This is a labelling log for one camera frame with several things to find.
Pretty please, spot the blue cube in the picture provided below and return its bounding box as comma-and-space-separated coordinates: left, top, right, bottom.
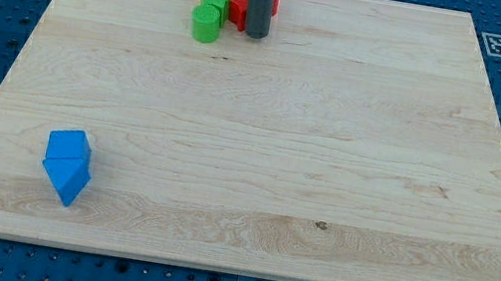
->
45, 130, 92, 162

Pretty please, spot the wooden board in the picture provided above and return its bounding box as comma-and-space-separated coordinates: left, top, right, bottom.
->
0, 0, 501, 281

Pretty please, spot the green cylinder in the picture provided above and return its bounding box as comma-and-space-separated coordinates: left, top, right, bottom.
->
191, 4, 221, 44

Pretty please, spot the red star block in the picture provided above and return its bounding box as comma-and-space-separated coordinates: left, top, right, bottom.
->
228, 0, 248, 31

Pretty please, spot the green star block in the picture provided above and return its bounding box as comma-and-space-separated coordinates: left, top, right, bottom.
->
201, 0, 230, 27

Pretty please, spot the red block behind rod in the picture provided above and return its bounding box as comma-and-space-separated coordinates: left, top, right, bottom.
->
271, 0, 280, 17

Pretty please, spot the blue triangular prism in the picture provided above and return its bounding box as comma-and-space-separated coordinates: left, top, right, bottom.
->
43, 158, 91, 207

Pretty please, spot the white fiducial marker tag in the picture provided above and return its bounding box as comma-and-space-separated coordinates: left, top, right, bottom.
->
481, 32, 501, 58

